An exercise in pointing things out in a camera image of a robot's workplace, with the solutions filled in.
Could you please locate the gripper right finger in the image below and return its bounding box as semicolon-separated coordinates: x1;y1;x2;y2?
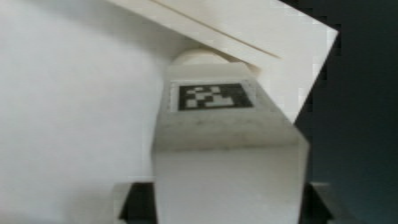
299;182;350;224

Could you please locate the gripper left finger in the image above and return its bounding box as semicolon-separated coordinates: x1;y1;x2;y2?
112;182;159;224

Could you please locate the white table leg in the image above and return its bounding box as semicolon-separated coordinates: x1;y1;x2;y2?
151;49;310;224

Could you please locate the white square table top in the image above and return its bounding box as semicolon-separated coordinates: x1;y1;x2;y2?
0;0;338;224

